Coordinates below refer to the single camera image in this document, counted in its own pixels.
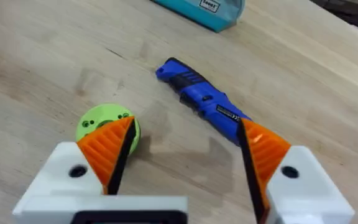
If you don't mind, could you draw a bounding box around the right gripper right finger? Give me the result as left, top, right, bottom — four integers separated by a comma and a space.
236, 118, 356, 224

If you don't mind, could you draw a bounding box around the green disc with holes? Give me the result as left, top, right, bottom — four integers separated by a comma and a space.
75, 103, 141, 155

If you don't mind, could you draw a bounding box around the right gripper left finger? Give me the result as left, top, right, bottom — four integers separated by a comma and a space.
22, 116, 137, 203

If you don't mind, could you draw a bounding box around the teal box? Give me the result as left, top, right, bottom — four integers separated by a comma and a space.
150, 0, 246, 33

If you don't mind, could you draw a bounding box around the blue electric screwdriver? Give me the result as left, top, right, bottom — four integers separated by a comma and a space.
155, 57, 252, 146

